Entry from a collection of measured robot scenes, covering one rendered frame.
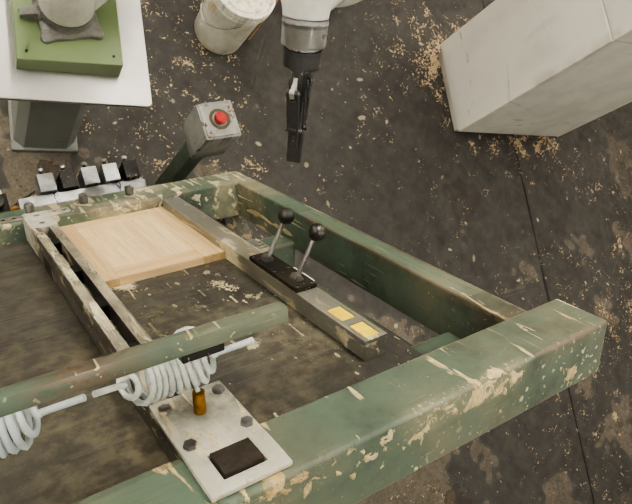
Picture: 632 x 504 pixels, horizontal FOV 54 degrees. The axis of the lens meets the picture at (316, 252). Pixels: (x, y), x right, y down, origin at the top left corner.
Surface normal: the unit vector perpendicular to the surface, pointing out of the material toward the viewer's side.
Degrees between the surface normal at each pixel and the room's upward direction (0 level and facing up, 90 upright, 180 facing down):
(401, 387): 57
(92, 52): 3
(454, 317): 90
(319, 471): 32
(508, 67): 90
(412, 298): 90
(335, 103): 0
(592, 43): 90
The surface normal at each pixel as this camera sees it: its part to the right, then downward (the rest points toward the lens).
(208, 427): -0.01, -0.92
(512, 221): 0.47, -0.22
